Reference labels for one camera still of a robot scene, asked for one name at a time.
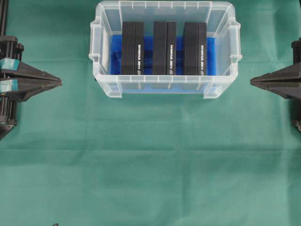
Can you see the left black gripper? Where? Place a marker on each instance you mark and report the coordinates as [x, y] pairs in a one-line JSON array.
[[13, 90]]

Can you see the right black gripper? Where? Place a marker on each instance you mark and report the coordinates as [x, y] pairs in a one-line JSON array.
[[282, 83]]

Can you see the black camera box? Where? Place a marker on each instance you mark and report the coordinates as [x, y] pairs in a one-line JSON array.
[[164, 48], [132, 58], [195, 49]]

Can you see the clear plastic storage case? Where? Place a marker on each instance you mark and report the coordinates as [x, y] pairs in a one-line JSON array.
[[222, 25]]

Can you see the green table cloth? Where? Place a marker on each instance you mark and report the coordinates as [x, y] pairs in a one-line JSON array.
[[80, 158]]

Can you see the blue foam liner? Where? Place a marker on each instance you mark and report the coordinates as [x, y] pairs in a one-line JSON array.
[[116, 48]]

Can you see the black aluminium frame rail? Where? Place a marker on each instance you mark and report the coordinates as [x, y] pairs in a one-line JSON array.
[[3, 16]]

